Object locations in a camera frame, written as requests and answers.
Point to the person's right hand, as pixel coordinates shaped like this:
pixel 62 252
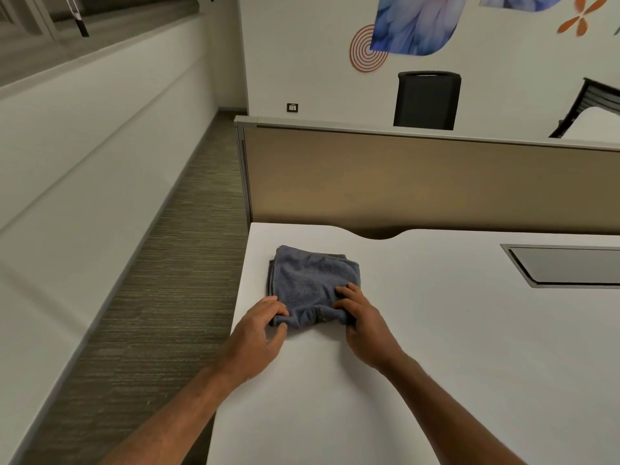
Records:
pixel 370 334

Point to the person's left hand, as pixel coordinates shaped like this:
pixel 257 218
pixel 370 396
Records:
pixel 249 341

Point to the person's right thumb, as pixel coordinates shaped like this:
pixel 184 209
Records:
pixel 348 318

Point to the person's left thumb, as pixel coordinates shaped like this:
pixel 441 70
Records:
pixel 277 339

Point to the grey-blue towel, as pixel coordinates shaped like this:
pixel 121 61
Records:
pixel 307 280

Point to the person's left forearm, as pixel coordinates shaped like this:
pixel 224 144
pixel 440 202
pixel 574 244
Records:
pixel 179 421

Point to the person's right forearm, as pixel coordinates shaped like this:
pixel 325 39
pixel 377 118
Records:
pixel 450 416

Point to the brown desk partition panel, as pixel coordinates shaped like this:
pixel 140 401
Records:
pixel 411 183

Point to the black mesh office chair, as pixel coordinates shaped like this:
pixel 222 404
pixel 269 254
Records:
pixel 426 99

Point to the black slatted office chair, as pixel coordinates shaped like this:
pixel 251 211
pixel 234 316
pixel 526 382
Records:
pixel 588 99

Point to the black window blind wand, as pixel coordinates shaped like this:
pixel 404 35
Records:
pixel 80 21

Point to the black wall socket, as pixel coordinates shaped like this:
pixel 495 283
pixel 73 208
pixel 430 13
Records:
pixel 292 107

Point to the grey window frame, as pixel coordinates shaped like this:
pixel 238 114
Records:
pixel 34 48

